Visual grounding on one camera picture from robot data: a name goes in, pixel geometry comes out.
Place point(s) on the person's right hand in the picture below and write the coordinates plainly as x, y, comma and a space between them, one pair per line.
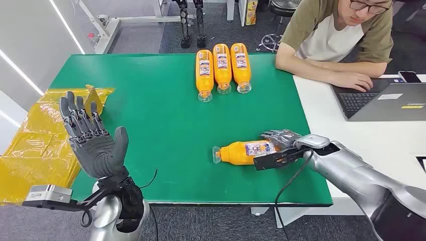
354, 81

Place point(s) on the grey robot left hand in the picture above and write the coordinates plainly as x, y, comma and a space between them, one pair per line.
96, 153

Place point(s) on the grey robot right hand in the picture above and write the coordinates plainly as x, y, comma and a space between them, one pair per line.
283, 136

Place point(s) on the orange detergent bottle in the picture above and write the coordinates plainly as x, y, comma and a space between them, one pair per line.
204, 79
222, 75
234, 154
241, 73

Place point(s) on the person's right forearm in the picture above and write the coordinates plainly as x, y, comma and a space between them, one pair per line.
299, 68

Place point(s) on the person's left forearm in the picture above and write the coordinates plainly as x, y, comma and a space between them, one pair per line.
359, 68

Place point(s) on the grey laptop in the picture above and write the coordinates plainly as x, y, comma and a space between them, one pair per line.
386, 106

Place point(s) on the person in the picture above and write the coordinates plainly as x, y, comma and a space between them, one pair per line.
332, 36

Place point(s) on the black smartphone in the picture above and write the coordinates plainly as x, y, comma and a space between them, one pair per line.
410, 77

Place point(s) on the brown cardboard flap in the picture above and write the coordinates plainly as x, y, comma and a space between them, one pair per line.
93, 96

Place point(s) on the yellow plastic wrapped box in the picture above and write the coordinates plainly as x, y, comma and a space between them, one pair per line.
33, 149

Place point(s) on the green table mat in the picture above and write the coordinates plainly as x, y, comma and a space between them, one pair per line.
166, 133

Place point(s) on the white table leg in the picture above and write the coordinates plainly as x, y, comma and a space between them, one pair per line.
316, 211

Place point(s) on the black stool chrome base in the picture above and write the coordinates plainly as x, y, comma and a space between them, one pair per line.
284, 6

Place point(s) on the black flat item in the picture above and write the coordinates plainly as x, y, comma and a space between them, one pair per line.
422, 163

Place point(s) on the small red knob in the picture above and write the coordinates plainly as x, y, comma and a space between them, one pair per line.
91, 35

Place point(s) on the yellow carton box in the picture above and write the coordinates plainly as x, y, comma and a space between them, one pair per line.
251, 11

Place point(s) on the white furniture panel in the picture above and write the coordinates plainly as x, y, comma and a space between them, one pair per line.
231, 10

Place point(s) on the black robot leg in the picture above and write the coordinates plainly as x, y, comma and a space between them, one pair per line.
200, 23
184, 23

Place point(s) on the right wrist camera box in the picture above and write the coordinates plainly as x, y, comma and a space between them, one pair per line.
311, 141

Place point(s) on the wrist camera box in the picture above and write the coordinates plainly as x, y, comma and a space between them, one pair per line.
48, 194
311, 141

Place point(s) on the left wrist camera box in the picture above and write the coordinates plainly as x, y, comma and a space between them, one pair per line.
48, 194

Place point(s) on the white table foot bracket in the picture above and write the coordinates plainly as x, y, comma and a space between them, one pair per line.
259, 210

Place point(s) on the white metal frame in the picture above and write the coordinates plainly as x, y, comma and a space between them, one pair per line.
111, 28

